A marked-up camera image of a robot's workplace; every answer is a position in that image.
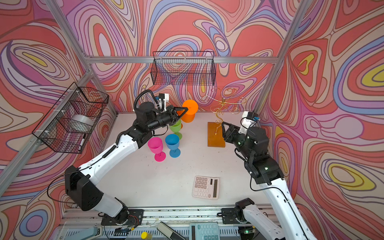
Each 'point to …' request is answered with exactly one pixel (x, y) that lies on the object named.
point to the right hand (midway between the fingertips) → (225, 127)
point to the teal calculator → (204, 231)
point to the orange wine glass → (189, 115)
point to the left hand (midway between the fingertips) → (189, 109)
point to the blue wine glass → (172, 141)
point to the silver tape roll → (83, 118)
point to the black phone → (169, 233)
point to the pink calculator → (206, 187)
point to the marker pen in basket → (81, 142)
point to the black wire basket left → (71, 122)
